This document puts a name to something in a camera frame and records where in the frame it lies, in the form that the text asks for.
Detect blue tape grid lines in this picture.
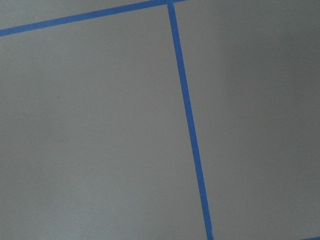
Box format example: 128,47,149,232
0,0,320,240

